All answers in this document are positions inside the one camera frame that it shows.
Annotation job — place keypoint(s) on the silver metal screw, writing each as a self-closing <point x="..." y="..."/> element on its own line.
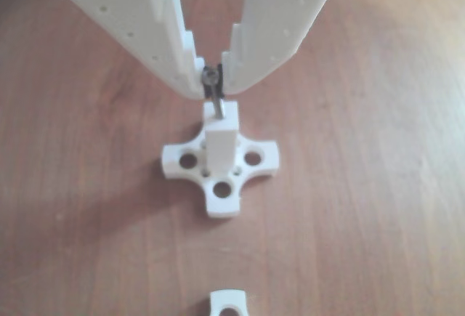
<point x="218" y="107"/>

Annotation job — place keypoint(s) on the white cross-base post stand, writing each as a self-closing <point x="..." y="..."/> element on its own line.
<point x="229" y="296"/>
<point x="219" y="149"/>

